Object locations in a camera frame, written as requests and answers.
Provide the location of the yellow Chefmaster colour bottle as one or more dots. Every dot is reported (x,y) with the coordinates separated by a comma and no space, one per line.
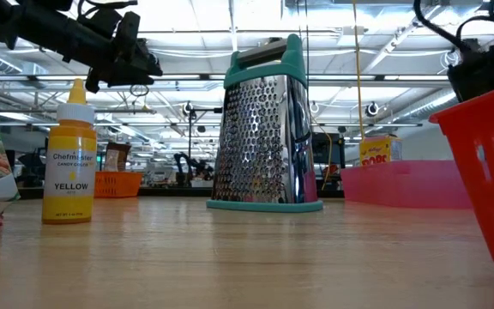
(70,171)

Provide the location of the yellow Corn Pops cereal box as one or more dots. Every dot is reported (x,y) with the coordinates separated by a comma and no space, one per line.
(377,152)

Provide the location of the blue grey basket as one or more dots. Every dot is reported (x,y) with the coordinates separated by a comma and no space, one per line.
(264,141)

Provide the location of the background black robot arm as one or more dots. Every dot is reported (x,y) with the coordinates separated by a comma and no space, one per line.
(187,165)

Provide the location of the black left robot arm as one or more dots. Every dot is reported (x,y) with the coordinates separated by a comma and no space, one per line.
(37,30)

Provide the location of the black boom stand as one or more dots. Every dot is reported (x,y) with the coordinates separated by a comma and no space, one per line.
(190,141)

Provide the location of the red plastic basket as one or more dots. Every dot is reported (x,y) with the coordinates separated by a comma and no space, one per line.
(487,171)

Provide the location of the orange plastic basket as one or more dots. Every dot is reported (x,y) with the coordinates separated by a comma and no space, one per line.
(118,184)

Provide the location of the small round ceiling reel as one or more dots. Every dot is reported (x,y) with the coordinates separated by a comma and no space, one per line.
(371,108)

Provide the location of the pink plastic bin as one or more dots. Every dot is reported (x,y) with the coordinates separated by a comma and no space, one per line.
(401,184)

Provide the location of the black background monitor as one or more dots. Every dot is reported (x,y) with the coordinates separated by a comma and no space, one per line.
(337,150)

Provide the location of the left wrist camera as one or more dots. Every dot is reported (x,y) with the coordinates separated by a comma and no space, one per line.
(127,30)

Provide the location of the silver ventilation duct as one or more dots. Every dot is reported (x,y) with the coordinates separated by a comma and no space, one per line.
(427,107)

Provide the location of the black table frame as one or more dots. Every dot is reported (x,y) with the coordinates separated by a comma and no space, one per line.
(165,192)

